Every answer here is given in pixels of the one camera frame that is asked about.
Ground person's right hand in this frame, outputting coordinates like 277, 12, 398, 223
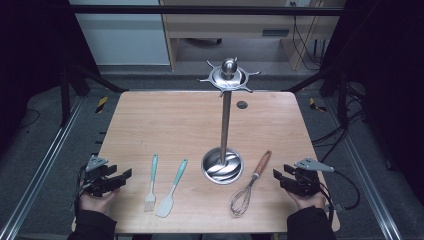
288, 191, 327, 211

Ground black curtain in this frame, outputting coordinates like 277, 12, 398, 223
319, 0, 424, 204
0, 0, 101, 158

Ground right hand-held gripper cable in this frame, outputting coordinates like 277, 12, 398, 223
318, 169, 362, 231

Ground black floor cables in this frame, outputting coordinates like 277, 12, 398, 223
311, 81, 368, 164

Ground teal handled silicone spatula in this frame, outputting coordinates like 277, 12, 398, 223
154, 158, 189, 219

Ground aluminium floor rail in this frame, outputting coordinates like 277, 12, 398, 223
323, 96, 403, 240
0, 95, 85, 240

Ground person's left hand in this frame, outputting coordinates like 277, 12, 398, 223
79, 188, 120, 214

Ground whisk with wooden handle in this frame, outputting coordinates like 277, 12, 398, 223
229, 149, 273, 218

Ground white cabinet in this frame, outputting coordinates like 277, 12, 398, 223
68, 0, 171, 66

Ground black hanging desk cables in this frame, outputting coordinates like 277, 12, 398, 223
290, 1, 324, 72

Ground light wooden desk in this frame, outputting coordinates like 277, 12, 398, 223
159, 0, 346, 72

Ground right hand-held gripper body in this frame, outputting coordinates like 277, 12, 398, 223
286, 157, 335, 198

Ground black metal stand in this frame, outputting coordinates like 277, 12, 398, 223
59, 62, 130, 128
282, 64, 352, 128

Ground black horizontal frame bar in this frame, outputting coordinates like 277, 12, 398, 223
68, 4, 348, 17

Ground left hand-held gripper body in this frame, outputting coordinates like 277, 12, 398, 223
79, 154, 116, 198

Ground yellow black tape strip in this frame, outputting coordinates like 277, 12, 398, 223
308, 97, 328, 113
95, 95, 110, 114

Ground steel utensil rack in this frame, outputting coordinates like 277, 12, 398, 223
198, 56, 262, 186

